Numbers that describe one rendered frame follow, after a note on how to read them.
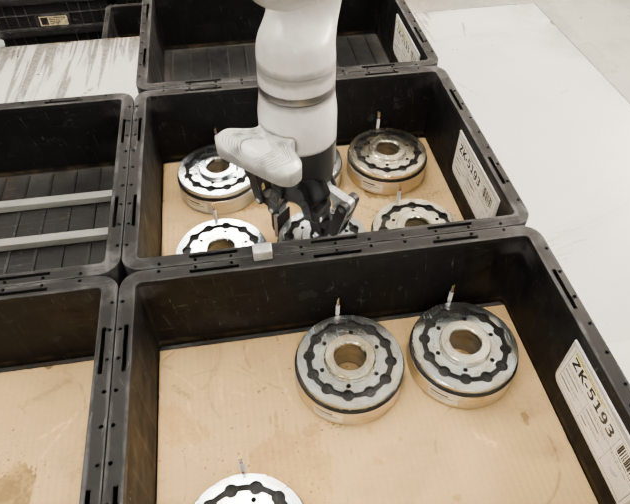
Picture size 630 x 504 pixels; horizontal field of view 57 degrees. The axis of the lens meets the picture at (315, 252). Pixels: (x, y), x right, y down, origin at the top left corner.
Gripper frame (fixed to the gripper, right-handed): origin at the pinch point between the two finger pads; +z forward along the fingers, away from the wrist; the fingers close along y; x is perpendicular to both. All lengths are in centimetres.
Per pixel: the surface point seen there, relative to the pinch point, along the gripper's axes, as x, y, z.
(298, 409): 17.0, -12.2, 2.2
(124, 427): 29.5, -5.8, -7.8
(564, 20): -254, 30, 85
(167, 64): -20.3, 42.3, 2.3
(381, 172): -13.6, -2.6, -1.0
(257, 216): -0.9, 7.3, 2.2
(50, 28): -65, 155, 48
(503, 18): -94, 11, 15
